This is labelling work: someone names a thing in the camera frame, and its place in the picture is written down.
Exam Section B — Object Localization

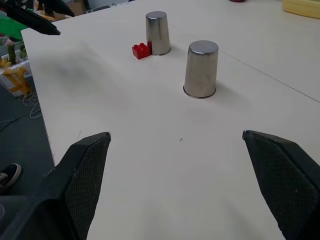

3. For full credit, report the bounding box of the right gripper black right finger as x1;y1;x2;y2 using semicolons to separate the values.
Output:
241;129;320;240

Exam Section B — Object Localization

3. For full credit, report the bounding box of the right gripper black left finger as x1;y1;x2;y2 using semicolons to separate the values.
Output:
0;131;112;240

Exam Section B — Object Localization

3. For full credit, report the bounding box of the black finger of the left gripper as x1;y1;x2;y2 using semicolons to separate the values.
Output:
0;2;62;36
36;0;76;18

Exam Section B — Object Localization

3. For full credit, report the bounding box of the brown cardboard box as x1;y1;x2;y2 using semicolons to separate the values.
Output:
65;0;89;16

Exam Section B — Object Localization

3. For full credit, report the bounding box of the green cloth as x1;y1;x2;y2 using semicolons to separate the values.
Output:
0;15;24;41

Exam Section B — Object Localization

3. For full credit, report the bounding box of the white box with yellow tape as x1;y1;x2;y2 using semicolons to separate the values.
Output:
0;59;34;97

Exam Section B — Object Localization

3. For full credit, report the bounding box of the black sneaker with white sole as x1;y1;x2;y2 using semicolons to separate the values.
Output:
0;163;23;196

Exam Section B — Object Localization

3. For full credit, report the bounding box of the red toy building brick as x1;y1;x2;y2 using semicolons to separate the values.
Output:
131;42;152;60

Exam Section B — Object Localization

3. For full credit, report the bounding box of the upturned stainless steel cup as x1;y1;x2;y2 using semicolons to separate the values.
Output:
182;39;220;99
145;10;172;57

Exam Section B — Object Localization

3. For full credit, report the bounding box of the yellow plastic container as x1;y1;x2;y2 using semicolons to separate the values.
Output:
282;0;320;19

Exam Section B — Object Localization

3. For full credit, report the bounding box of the white cable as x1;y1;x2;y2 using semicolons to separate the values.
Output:
0;91;41;132

